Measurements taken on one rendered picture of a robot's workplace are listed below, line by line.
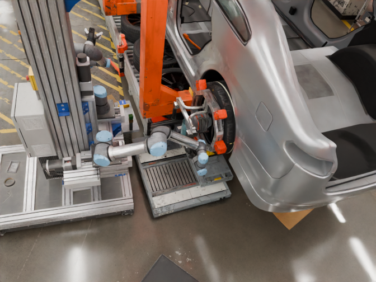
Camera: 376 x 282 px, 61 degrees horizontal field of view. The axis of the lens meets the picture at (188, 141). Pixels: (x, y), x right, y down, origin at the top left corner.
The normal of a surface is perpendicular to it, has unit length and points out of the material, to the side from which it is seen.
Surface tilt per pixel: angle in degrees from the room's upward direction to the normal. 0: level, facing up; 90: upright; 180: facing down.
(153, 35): 90
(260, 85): 78
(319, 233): 0
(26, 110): 0
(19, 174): 0
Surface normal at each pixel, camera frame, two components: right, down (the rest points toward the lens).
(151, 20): 0.34, 0.76
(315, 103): 0.25, -0.30
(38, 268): 0.13, -0.63
